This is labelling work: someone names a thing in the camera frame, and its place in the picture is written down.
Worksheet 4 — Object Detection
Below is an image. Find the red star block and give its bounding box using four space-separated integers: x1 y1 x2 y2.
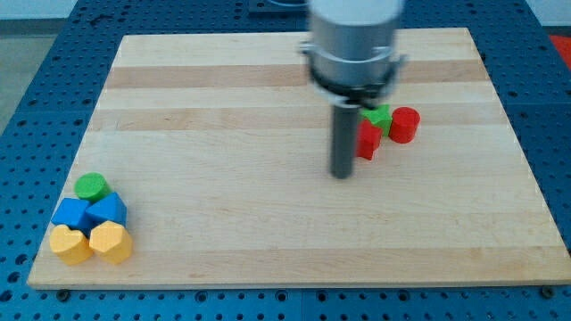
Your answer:
356 119 383 161

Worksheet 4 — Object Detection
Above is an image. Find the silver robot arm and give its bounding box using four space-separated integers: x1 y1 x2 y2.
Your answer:
300 0 405 109

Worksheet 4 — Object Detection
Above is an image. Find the green star block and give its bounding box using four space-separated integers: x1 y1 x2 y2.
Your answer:
361 104 393 136

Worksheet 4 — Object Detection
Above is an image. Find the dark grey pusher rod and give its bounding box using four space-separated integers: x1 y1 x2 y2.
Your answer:
329 105 360 179

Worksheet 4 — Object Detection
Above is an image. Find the wooden board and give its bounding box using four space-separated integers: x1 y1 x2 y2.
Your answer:
28 28 570 290

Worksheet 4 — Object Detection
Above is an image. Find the red cylinder block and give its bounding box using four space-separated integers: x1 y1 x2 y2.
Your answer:
389 106 421 144

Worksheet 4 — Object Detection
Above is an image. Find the blue pentagon block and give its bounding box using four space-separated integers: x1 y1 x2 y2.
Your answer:
86 192 128 226

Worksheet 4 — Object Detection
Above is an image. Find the yellow hexagon block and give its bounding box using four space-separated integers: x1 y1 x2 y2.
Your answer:
89 220 133 265

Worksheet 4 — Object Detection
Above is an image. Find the green cylinder block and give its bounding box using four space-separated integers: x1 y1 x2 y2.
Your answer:
74 172 112 203

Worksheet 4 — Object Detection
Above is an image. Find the blue cube block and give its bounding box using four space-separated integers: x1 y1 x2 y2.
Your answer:
51 198 95 237

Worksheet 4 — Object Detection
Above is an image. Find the yellow heart block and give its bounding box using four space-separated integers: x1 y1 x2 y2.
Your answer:
49 225 94 266

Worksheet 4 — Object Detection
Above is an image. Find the blue perforated table frame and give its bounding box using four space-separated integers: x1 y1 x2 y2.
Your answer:
1 0 570 320

